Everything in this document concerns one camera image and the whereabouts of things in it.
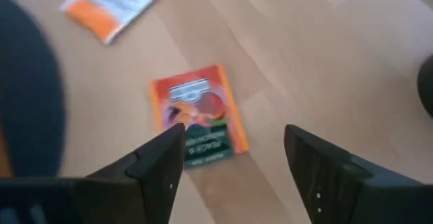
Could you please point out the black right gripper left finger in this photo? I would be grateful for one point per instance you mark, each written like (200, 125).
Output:
(159, 163)

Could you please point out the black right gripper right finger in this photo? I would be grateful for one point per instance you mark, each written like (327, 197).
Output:
(321, 170)

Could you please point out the orange peach tea packet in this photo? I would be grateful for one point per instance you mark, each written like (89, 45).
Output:
(199, 102)

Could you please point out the green potted plant black pot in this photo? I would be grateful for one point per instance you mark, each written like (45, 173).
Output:
(427, 85)

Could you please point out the white orange Tazo tea packet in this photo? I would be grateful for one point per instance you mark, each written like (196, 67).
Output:
(111, 11)

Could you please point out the round dark woven placemat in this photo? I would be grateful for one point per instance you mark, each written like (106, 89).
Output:
(30, 99)

